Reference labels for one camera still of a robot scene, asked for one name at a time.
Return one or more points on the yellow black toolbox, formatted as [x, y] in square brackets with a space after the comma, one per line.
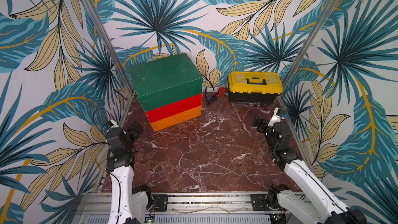
[254, 87]

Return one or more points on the aluminium corner post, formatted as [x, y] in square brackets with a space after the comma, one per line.
[94, 15]
[329, 7]

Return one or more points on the right aluminium corner post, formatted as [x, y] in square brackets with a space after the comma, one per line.
[329, 7]

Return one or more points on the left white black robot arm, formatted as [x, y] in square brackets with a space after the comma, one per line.
[121, 172]

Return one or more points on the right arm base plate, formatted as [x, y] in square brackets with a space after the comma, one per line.
[265, 202]

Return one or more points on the red handled pliers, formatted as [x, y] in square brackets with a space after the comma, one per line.
[212, 98]

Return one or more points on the left aluminium corner post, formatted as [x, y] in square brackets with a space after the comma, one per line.
[94, 15]

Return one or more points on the green shoebox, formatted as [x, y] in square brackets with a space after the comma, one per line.
[165, 81]

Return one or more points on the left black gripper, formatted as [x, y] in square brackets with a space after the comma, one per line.
[135, 135]

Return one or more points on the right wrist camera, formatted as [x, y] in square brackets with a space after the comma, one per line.
[278, 115]

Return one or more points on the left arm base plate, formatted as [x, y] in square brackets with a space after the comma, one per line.
[140, 202]

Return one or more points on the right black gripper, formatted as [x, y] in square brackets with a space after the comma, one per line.
[265, 127]

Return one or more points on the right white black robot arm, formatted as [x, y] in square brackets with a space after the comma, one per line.
[324, 206]

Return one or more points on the aluminium front rail frame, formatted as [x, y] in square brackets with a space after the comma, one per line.
[193, 208]

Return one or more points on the orange shoebox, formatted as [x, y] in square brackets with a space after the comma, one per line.
[176, 119]

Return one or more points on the red shoebox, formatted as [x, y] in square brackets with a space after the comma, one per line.
[174, 108]

